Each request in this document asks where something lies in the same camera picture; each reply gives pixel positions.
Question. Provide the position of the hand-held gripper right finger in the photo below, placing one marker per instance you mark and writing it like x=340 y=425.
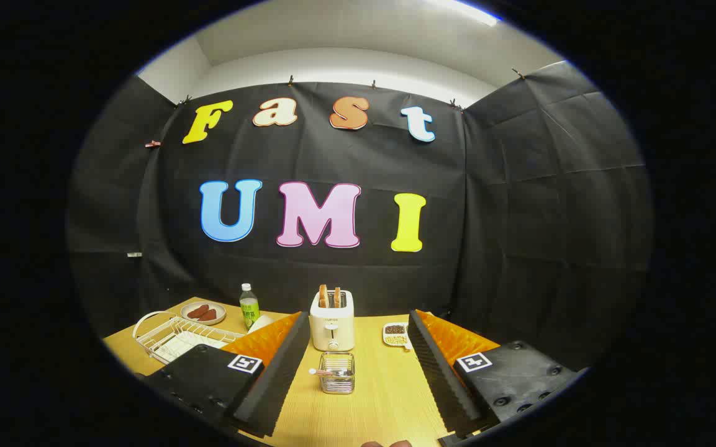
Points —
x=441 y=379

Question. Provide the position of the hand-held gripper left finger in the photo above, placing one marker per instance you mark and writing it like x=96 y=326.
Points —
x=277 y=385

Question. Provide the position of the white divided bean dish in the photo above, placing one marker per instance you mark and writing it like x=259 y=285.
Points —
x=395 y=335

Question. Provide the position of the white toaster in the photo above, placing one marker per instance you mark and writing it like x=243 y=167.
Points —
x=331 y=329

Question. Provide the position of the green label drink bottle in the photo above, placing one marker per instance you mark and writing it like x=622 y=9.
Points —
x=249 y=310

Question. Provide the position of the white ribbed drain tray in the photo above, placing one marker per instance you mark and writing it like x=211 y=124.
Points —
x=187 y=347

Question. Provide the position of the red sausage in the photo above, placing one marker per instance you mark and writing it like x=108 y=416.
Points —
x=197 y=311
x=208 y=315

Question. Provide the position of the small beige saucer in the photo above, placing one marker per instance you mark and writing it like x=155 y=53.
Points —
x=193 y=320

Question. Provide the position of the black backdrop cloth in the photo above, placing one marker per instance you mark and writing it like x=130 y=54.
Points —
x=314 y=155

